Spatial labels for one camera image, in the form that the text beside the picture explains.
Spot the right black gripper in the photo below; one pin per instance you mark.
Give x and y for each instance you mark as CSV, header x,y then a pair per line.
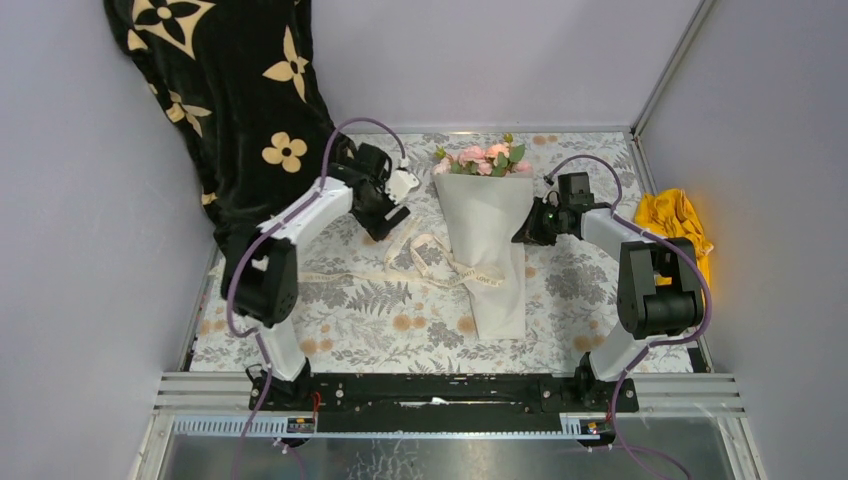
x,y
530,231

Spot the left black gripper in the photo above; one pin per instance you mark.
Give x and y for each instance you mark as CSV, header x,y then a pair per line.
x,y
378,227

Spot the white translucent wrapping paper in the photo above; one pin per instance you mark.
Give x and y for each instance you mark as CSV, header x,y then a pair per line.
x,y
482,214

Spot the pink fake flower bouquet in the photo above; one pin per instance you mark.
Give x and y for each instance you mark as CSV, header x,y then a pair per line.
x,y
506,158

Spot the cream printed ribbon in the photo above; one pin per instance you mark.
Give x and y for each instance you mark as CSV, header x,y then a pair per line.
x,y
424,265

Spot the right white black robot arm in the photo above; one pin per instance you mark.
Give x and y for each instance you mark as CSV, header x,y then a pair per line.
x,y
661,296

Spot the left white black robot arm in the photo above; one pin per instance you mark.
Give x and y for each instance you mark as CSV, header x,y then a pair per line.
x,y
260,282

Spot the black blanket with cream flowers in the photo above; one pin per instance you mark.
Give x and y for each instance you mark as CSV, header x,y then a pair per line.
x,y
237,80

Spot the yellow cloth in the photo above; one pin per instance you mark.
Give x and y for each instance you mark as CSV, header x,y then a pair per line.
x,y
672,214

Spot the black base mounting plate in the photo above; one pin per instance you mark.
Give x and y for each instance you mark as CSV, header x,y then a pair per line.
x,y
452,404

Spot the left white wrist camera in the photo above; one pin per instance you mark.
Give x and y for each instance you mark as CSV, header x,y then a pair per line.
x,y
402,181

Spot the aluminium frame rail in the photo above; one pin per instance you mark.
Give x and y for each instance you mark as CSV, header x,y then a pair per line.
x,y
218,403

